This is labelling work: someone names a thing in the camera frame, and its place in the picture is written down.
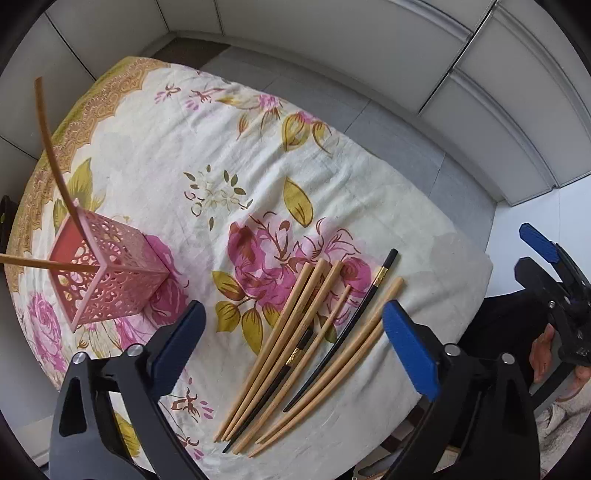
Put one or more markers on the pink perforated utensil holder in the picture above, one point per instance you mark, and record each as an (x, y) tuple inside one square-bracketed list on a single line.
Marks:
[(120, 277)]

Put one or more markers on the person's black clothing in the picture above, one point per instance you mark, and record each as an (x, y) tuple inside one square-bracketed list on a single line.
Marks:
[(503, 323)]

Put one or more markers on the black chopstick with gold band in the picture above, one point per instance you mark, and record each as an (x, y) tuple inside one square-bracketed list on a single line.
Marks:
[(277, 376), (364, 300)]

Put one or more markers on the light patterned cloth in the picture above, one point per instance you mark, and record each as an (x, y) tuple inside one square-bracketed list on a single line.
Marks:
[(563, 424)]

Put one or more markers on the thin wooden chopstick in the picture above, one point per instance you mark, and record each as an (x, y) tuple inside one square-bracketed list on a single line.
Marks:
[(344, 295)]

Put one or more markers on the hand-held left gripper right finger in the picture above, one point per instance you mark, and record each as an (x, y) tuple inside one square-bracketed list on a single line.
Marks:
[(411, 350)]

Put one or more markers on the floral blanket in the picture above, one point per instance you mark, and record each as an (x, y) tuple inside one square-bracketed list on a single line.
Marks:
[(231, 138)]

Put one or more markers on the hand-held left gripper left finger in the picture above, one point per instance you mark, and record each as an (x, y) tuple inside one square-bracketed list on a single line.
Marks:
[(178, 350)]

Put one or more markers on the person's right hand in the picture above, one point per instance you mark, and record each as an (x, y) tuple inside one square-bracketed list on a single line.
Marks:
[(542, 357)]

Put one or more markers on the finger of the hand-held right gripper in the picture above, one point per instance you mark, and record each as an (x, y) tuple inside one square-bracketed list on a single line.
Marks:
[(535, 237), (535, 277)]

